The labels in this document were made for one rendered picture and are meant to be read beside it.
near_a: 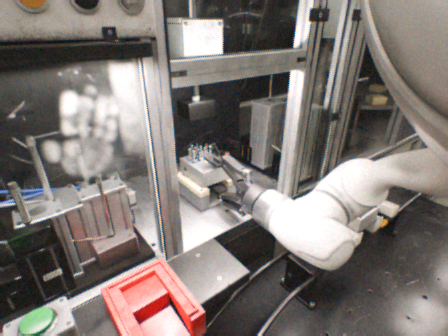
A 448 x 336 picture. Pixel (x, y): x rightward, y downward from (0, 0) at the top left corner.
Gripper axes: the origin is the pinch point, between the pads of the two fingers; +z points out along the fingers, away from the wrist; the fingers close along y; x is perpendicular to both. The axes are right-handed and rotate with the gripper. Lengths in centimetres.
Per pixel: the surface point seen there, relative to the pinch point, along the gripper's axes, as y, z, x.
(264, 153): -1.7, 3.5, -24.7
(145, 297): -5.3, -22.6, 32.1
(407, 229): -33, -34, -68
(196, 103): 19.8, 4.7, 1.9
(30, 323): 3, -24, 48
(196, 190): -3.0, -0.7, 6.6
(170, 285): -3.9, -24.2, 27.7
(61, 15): 39, -14, 33
